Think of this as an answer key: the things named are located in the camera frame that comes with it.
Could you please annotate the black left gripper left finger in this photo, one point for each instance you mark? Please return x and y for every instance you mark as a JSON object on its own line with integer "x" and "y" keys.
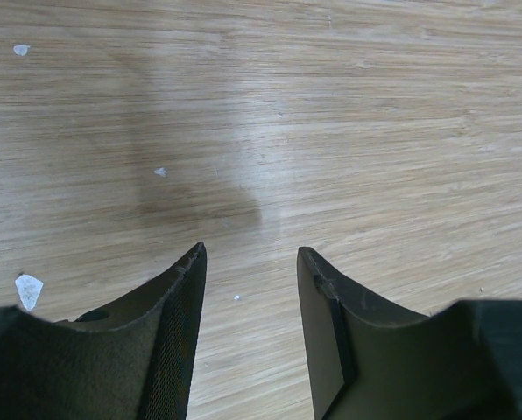
{"x": 132, "y": 358}

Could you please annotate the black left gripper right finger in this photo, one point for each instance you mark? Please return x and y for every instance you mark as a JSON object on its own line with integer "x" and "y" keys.
{"x": 369, "y": 358}

